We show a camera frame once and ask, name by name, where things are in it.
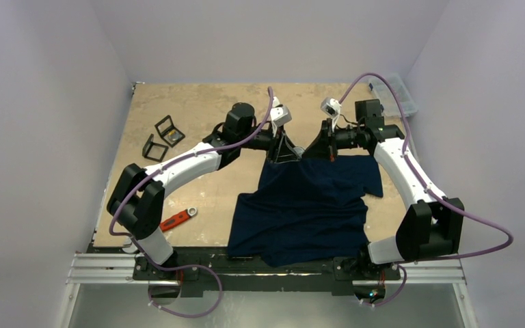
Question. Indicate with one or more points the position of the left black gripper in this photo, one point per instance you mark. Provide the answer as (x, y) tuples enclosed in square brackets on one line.
[(280, 149)]

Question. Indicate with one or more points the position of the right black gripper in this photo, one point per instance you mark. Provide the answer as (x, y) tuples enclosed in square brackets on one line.
[(328, 140)]

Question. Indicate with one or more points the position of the navy blue t-shirt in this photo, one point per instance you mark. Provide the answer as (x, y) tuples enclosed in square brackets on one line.
[(307, 210)]

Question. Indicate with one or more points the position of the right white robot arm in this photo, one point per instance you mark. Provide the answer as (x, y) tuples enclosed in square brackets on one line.
[(432, 225)]

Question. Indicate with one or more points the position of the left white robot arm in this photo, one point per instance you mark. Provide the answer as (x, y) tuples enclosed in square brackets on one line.
[(136, 203)]

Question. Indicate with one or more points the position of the red adjustable wrench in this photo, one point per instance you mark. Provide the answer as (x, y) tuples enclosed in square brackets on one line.
[(178, 219)]

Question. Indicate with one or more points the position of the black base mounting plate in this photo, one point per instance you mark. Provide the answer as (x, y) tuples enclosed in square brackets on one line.
[(208, 269)]

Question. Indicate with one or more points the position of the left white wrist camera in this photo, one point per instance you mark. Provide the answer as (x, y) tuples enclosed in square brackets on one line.
[(279, 115)]

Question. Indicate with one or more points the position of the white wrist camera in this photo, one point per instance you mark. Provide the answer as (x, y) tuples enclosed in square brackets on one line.
[(332, 108), (279, 115)]

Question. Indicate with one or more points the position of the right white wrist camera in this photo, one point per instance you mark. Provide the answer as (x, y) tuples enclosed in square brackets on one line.
[(332, 108)]

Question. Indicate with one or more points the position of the black display frame far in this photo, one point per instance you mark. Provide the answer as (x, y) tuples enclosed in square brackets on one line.
[(164, 127)]

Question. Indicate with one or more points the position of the black display frame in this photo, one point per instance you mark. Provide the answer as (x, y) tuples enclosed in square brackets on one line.
[(164, 127), (154, 151)]

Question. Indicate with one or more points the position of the black display frame near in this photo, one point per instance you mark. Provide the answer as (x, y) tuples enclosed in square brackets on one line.
[(154, 151)]

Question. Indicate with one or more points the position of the aluminium rail frame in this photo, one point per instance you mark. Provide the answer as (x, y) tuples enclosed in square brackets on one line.
[(121, 290)]

